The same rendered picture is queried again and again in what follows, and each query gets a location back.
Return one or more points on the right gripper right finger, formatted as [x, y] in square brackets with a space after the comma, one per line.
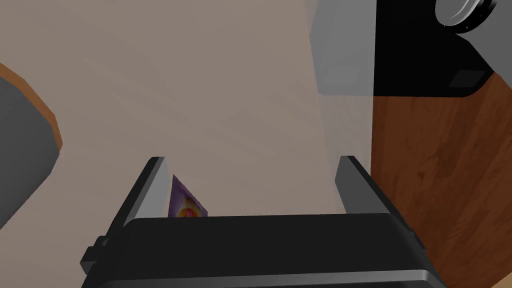
[358, 192]

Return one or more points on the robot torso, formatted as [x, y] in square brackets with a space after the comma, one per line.
[400, 56]

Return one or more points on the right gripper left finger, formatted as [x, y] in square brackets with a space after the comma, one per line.
[148, 194]

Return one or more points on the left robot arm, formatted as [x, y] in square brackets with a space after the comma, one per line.
[460, 12]

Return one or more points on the purple packet with orange print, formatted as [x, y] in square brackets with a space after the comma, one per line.
[183, 202]

